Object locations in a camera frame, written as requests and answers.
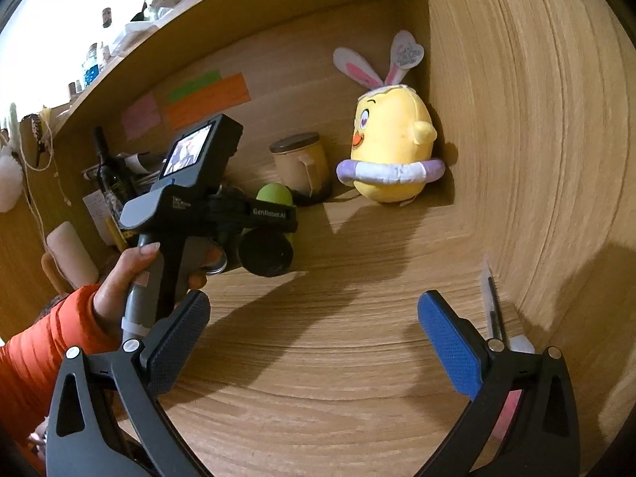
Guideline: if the white paper sheet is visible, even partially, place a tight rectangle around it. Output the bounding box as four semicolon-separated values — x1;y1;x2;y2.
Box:
83;190;115;246

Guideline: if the dark wine bottle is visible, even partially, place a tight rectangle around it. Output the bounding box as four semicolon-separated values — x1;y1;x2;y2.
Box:
93;126;137;213

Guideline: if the left hand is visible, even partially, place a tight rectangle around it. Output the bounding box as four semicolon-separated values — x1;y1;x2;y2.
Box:
92;242;161;338

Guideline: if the yellow chick plush toy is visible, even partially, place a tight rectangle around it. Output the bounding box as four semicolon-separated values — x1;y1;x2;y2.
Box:
332;30;445;204

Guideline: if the beige mug with brown lid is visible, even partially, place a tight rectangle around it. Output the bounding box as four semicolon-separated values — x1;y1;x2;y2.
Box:
270;132;332;206

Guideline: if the orange sleeve forearm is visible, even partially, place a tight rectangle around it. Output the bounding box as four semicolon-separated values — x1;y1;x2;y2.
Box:
1;284;124;476

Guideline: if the green cup with black lid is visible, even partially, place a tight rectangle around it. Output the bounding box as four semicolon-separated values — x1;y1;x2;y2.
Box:
237;183;294;278

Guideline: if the blue liquid bottle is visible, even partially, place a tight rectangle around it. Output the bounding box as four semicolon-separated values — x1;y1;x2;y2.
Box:
82;43;100;87

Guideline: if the black pen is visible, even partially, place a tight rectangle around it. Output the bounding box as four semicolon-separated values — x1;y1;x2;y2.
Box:
486;277;508;346

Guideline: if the pink cylindrical bottle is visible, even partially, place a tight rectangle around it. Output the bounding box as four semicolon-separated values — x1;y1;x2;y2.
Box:
47;221;99;289

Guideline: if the pink sticky note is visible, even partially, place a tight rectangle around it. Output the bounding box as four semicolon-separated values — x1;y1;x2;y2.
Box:
121;91;162;140

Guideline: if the yellow pencil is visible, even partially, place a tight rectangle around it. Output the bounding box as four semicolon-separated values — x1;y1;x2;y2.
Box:
105;217;128;253

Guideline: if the wooden shelf board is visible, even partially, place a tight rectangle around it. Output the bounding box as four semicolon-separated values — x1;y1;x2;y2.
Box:
48;0;429;136

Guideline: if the green sticky note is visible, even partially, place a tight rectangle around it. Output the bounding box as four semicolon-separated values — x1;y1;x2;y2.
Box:
167;70;222;103

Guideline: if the orange sticky note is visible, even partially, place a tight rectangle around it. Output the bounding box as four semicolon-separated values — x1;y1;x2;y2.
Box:
164;73;251;130

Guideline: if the white fluffy pompom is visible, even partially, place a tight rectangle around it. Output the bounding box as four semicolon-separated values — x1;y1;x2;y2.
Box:
0;145;24;213

